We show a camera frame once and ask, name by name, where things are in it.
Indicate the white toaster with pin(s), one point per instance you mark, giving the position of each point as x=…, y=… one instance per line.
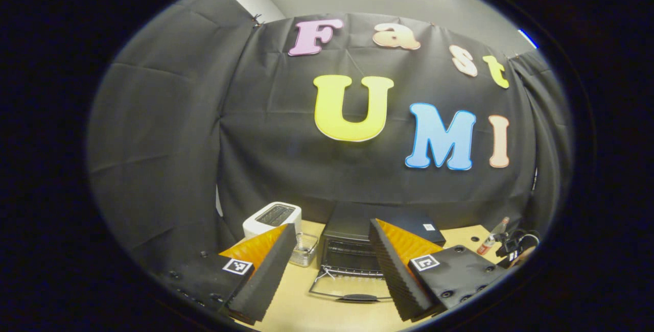
x=271, y=217

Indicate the clear plastic water bottle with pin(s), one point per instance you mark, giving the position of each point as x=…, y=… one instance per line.
x=490, y=237

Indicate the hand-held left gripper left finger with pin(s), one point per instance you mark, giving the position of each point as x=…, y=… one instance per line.
x=271, y=270

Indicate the black electric oven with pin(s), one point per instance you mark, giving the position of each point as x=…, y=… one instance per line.
x=352, y=224

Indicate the clear glass container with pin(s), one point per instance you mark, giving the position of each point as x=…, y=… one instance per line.
x=305, y=250

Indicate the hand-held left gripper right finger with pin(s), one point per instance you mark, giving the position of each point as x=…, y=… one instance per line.
x=393, y=270

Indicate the small ceiling light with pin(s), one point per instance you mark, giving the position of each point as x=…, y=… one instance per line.
x=528, y=38

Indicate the black backdrop cloth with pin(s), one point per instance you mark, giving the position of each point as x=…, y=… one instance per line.
x=168, y=117

